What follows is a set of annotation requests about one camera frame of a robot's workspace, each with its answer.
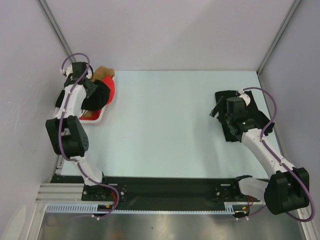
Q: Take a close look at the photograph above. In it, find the left aluminium frame post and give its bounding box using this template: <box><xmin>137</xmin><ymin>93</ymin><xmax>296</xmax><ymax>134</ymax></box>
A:
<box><xmin>36</xmin><ymin>0</ymin><xmax>73</xmax><ymax>57</ymax></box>

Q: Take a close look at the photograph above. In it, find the black garment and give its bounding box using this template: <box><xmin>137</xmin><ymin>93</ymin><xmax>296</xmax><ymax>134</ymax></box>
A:
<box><xmin>55</xmin><ymin>79</ymin><xmax>112</xmax><ymax>112</ymax></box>

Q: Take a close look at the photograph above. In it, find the white laundry basket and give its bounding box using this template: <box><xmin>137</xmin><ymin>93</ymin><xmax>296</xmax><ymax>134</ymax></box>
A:
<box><xmin>46</xmin><ymin>99</ymin><xmax>106</xmax><ymax>130</ymax></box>

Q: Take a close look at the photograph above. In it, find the black tank top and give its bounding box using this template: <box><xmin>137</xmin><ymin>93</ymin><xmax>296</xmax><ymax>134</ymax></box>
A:
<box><xmin>210</xmin><ymin>90</ymin><xmax>270</xmax><ymax>142</ymax></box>

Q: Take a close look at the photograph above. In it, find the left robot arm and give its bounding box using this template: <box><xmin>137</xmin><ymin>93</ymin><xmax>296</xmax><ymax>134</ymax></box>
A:
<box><xmin>45</xmin><ymin>61</ymin><xmax>111</xmax><ymax>200</ymax></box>

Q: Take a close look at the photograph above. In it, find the slotted cable duct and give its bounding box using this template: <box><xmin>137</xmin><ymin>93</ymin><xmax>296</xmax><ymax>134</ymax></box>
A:
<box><xmin>46</xmin><ymin>203</ymin><xmax>249</xmax><ymax>215</ymax></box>

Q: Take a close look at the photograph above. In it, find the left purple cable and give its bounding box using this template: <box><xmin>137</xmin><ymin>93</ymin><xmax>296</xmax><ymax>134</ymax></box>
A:
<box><xmin>57</xmin><ymin>52</ymin><xmax>122</xmax><ymax>222</ymax></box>

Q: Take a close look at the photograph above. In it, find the right aluminium frame post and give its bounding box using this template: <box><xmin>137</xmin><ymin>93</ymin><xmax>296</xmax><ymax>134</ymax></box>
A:
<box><xmin>256</xmin><ymin>0</ymin><xmax>304</xmax><ymax>77</ymax></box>

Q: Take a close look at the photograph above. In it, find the aluminium frame post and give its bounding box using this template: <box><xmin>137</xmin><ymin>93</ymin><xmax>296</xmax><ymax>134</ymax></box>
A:
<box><xmin>36</xmin><ymin>0</ymin><xmax>73</xmax><ymax>57</ymax></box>
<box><xmin>256</xmin><ymin>0</ymin><xmax>304</xmax><ymax>77</ymax></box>

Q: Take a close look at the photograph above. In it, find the brown garment in basket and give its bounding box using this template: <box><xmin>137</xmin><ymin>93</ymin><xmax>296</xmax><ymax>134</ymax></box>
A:
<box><xmin>91</xmin><ymin>66</ymin><xmax>115</xmax><ymax>82</ymax></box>

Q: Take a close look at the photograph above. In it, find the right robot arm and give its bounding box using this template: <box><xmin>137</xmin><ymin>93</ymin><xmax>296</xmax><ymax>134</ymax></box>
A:
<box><xmin>209</xmin><ymin>90</ymin><xmax>310</xmax><ymax>215</ymax></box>

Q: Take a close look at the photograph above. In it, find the aluminium extrusion rail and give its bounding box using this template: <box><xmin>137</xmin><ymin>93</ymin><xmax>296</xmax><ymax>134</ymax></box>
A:
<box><xmin>35</xmin><ymin>183</ymin><xmax>84</xmax><ymax>203</ymax></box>

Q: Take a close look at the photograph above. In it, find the red garment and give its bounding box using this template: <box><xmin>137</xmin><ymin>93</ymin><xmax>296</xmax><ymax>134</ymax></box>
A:
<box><xmin>82</xmin><ymin>76</ymin><xmax>116</xmax><ymax>120</ymax></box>

